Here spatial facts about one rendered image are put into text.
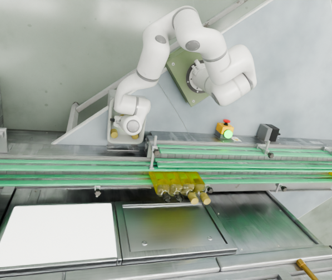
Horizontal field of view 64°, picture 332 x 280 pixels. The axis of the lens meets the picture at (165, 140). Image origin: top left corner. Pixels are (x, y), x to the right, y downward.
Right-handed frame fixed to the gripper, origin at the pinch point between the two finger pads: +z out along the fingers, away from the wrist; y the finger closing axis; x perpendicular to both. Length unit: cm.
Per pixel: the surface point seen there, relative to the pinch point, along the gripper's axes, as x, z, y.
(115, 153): -16.8, 0.6, -1.9
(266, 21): 56, -9, 64
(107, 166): -21.3, -8.7, -6.2
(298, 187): -32, 1, 114
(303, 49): 48, -7, 92
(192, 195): -27.7, -27.5, 28.5
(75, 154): -18.0, -1.3, -20.3
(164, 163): -18.3, -9.5, 20.2
